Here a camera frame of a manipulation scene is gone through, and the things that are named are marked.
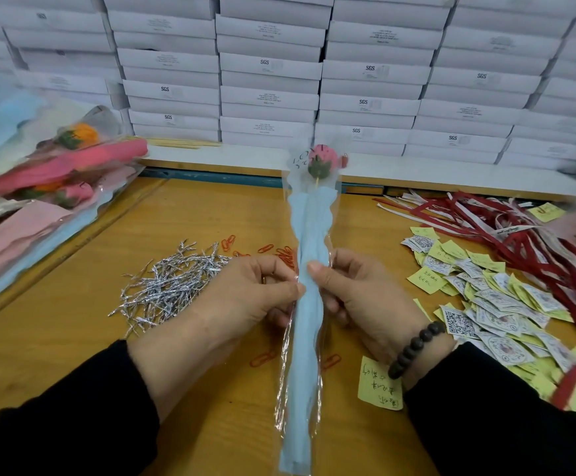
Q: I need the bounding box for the pile of red ribbons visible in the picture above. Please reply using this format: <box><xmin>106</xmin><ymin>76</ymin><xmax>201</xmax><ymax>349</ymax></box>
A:
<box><xmin>377</xmin><ymin>190</ymin><xmax>576</xmax><ymax>413</ymax></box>

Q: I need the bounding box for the pile of flowers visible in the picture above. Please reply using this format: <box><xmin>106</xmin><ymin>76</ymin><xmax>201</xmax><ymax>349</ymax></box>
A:
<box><xmin>0</xmin><ymin>79</ymin><xmax>153</xmax><ymax>308</ymax></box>

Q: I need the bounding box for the wooden sticks bundle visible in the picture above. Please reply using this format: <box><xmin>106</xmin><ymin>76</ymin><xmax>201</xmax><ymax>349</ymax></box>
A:
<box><xmin>144</xmin><ymin>138</ymin><xmax>222</xmax><ymax>149</ymax></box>

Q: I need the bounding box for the wall of stacked white boxes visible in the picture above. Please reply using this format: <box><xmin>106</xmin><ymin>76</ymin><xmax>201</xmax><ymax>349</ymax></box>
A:
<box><xmin>0</xmin><ymin>0</ymin><xmax>576</xmax><ymax>175</ymax></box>

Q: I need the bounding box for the pink flower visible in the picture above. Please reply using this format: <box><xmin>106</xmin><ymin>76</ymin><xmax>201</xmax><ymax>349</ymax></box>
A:
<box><xmin>273</xmin><ymin>141</ymin><xmax>351</xmax><ymax>476</ymax></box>

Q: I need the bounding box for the person's left hand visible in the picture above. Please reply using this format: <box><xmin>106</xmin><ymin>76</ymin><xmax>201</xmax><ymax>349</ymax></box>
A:
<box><xmin>127</xmin><ymin>255</ymin><xmax>307</xmax><ymax>422</ymax></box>

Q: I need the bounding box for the long white board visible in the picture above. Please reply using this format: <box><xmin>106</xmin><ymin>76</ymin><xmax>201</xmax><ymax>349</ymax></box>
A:
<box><xmin>144</xmin><ymin>143</ymin><xmax>576</xmax><ymax>201</ymax></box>

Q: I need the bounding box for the person's right hand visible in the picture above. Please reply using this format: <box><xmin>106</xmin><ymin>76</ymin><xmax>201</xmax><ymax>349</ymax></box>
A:
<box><xmin>306</xmin><ymin>247</ymin><xmax>458</xmax><ymax>387</ymax></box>

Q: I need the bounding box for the pile of orange paper clips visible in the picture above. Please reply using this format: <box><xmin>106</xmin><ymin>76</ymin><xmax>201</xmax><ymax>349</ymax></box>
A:
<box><xmin>219</xmin><ymin>233</ymin><xmax>343</xmax><ymax>373</ymax></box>

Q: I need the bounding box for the pile of silver twist ties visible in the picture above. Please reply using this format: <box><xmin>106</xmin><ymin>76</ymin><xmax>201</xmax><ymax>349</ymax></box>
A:
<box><xmin>108</xmin><ymin>237</ymin><xmax>234</xmax><ymax>338</ymax></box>

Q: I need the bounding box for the person's left forearm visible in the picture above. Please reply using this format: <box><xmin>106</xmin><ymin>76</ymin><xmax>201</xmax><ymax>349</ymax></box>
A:
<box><xmin>0</xmin><ymin>338</ymin><xmax>162</xmax><ymax>476</ymax></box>

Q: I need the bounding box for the pile of yellow white tags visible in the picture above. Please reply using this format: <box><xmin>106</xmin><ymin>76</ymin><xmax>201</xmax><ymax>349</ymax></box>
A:
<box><xmin>355</xmin><ymin>201</ymin><xmax>576</xmax><ymax>422</ymax></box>

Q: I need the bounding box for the black bead bracelet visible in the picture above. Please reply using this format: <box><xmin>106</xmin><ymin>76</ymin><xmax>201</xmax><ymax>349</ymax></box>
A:
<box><xmin>387</xmin><ymin>320</ymin><xmax>450</xmax><ymax>383</ymax></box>

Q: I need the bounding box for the person's right forearm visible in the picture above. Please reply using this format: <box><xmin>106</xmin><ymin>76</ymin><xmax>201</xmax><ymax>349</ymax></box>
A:
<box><xmin>404</xmin><ymin>342</ymin><xmax>576</xmax><ymax>476</ymax></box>

